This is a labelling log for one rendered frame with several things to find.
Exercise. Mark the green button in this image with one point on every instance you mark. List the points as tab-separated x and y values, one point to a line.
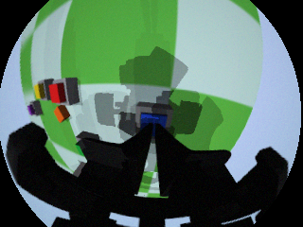
81	136

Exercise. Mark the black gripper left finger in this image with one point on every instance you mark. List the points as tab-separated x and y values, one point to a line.
130	155

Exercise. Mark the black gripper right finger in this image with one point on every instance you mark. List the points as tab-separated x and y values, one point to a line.
174	159

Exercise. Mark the red button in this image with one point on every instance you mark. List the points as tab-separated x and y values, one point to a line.
64	91

